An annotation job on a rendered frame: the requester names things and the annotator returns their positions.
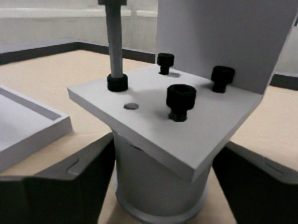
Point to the black socket head screw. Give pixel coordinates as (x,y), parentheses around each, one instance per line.
(165,60)
(117,84)
(221,76)
(180,98)

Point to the white metal bracket with holes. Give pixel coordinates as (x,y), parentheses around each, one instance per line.
(246,35)

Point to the grey cylinder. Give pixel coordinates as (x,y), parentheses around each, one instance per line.
(151,193)

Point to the grey rectangular tray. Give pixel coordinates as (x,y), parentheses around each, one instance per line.
(37,125)

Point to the red screwdriver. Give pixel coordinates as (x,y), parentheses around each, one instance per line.
(114,34)

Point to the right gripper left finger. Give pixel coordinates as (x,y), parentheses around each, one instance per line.
(72,190)

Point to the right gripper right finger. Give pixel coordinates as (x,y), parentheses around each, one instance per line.
(258,190)

